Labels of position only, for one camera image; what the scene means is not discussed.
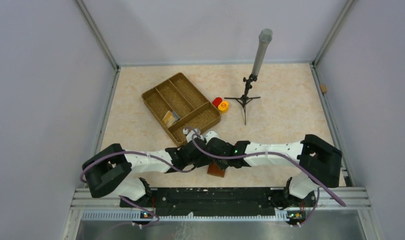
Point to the aluminium frame rail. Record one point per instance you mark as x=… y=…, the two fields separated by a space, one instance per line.
x=114 y=208

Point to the brown leather card holder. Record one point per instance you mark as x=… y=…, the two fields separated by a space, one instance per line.
x=215 y=170

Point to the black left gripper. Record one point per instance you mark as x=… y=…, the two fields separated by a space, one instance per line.
x=204 y=157

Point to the woven brown divided tray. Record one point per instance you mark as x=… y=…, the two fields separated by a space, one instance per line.
x=178 y=94

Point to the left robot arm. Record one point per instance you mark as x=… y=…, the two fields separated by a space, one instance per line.
x=108 y=172

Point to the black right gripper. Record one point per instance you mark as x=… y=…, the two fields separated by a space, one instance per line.
x=221 y=166

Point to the grey tube on stand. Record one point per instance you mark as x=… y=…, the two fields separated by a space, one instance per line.
x=264 y=39

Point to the red cylinder button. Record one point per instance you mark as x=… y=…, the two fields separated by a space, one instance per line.
x=217 y=101

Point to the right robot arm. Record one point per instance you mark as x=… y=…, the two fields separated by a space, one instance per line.
x=318 y=161

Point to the black tripod stand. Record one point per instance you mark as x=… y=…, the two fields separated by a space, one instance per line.
x=245 y=99

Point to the gold card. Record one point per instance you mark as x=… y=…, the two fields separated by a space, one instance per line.
x=170 y=118

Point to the small wooden wall block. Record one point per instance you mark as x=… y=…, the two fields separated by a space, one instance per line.
x=323 y=88

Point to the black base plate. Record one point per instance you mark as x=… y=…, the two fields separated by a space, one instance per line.
x=222 y=201

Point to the orange cylinder button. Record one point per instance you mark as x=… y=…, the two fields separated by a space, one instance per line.
x=223 y=106

